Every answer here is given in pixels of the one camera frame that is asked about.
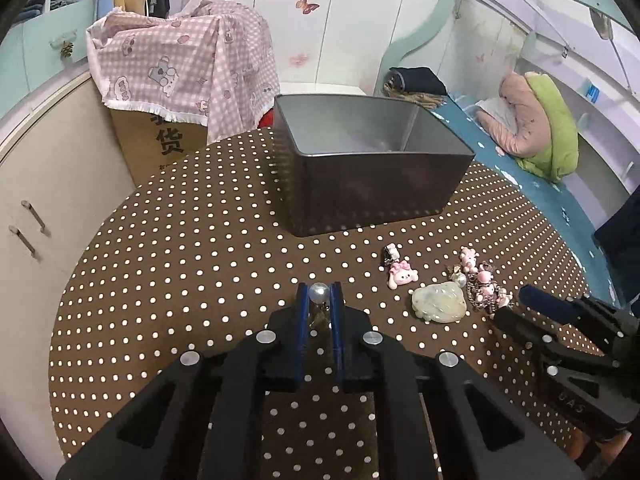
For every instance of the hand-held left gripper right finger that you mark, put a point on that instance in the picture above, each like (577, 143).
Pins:
(337, 320)

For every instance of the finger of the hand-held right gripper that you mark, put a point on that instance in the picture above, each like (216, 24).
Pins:
(537, 300)
(520, 327)

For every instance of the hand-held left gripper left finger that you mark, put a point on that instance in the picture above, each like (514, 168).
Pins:
(301, 320)

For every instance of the grey metal tin box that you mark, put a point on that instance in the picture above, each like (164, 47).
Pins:
(375, 195)

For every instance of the pink bunny charm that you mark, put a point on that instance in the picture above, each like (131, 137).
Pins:
(401, 275)

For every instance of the pink bear charm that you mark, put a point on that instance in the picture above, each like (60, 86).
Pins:
(468, 258)

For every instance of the small silver charm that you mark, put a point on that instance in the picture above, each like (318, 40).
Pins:
(390, 255)

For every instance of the dark blue garment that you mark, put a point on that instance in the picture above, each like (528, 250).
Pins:
(620, 245)

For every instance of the blue printed bed sheet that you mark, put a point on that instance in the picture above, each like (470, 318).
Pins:
(500, 170)

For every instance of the green blanket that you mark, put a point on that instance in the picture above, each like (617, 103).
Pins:
(555, 130)

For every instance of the white cloth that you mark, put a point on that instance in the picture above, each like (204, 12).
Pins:
(495, 112)

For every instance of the pink pillow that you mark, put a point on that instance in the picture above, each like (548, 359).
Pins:
(520, 105)

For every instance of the red ottoman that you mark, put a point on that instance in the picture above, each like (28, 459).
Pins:
(267, 121)

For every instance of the cardboard box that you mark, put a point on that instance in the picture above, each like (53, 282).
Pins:
(155, 145)

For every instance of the folded tan cloth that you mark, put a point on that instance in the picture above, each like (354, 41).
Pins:
(412, 96)

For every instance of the folded dark clothes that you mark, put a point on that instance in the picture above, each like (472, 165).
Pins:
(420, 80)

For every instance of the pale pink butterfly sticker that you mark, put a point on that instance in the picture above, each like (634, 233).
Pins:
(298, 59)

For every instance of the cream cabinet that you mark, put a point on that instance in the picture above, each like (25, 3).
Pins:
(75, 185)

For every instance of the pink checked cloth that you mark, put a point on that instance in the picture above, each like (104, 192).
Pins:
(175, 60)

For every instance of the white wardrobe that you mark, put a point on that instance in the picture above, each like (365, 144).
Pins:
(350, 25)

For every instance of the pink brown butterfly sticker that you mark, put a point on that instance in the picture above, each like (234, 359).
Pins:
(306, 4)

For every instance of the pinecone ornament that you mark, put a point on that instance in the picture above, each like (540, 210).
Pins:
(66, 50)

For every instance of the mint drawer unit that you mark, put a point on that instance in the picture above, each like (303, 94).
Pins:
(30, 50)

